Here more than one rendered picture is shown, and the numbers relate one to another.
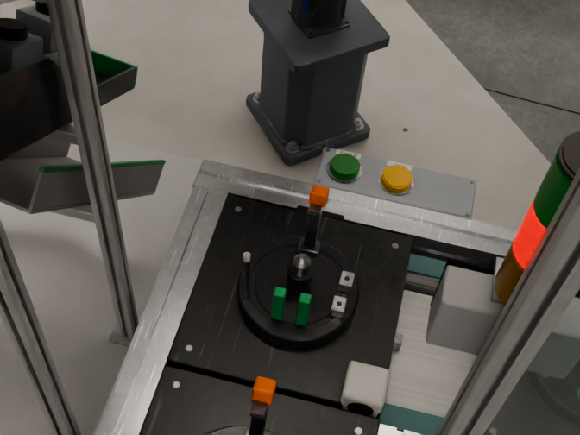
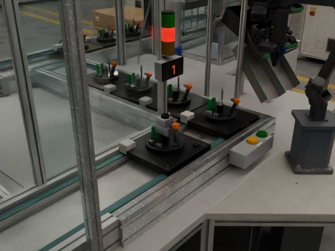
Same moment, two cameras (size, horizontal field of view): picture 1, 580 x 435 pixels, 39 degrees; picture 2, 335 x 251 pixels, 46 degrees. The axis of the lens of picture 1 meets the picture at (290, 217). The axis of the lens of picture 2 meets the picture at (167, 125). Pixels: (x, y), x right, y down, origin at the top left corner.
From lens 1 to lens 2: 1.81 m
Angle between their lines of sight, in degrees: 86
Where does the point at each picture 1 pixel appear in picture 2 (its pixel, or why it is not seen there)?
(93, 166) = (239, 53)
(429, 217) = (235, 142)
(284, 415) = (189, 108)
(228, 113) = not seen: hidden behind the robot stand
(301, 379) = (196, 111)
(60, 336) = not seen: hidden behind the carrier
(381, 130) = (297, 178)
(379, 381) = (186, 114)
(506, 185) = (256, 196)
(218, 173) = (269, 118)
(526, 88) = not seen: outside the picture
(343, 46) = (299, 118)
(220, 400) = (198, 103)
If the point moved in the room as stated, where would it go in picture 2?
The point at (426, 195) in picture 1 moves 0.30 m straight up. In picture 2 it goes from (244, 144) to (251, 67)
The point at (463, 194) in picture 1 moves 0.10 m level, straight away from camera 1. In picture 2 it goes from (240, 150) to (262, 162)
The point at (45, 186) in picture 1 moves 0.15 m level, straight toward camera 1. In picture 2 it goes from (236, 49) to (202, 48)
